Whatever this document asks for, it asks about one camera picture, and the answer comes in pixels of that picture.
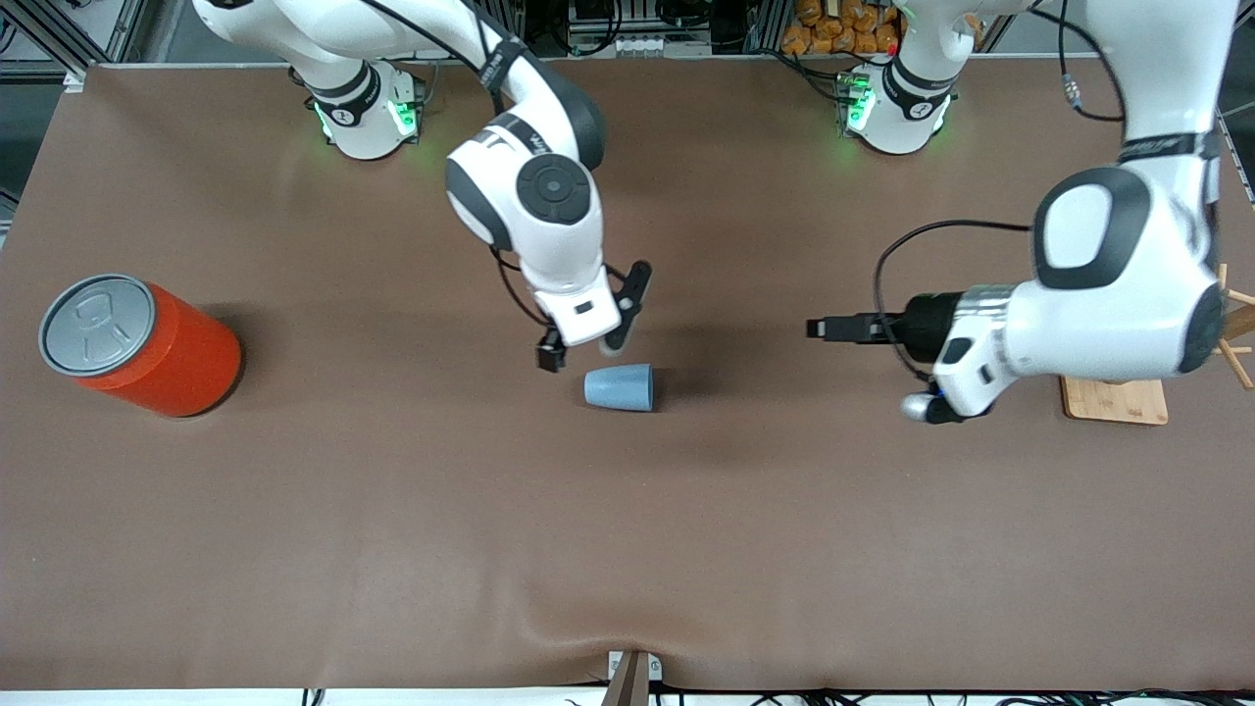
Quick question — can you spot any blue plastic cup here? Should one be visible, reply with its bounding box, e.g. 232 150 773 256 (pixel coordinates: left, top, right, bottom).
583 363 656 414

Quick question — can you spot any wooden mug tree stand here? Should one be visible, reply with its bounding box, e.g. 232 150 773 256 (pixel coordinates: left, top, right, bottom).
1061 262 1255 427

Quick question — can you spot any brown table cover mat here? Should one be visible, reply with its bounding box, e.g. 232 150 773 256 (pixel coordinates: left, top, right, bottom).
0 56 1255 693

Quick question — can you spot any white power strip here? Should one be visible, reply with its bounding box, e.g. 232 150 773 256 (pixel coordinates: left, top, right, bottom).
567 36 714 59

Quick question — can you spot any orange snack packets pile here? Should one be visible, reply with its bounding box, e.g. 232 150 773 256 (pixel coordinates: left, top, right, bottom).
781 0 901 57

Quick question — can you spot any orange can with silver lid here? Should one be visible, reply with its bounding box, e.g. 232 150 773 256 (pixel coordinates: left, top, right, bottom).
37 273 244 420

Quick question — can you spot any black cable with grey connector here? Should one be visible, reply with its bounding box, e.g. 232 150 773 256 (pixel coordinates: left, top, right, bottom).
1056 0 1129 125

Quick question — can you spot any metal table edge bracket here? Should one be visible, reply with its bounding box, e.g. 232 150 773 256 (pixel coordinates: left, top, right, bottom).
606 649 665 706

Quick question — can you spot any aluminium frame profile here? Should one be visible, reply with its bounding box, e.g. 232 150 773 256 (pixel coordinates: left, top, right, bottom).
0 0 148 76

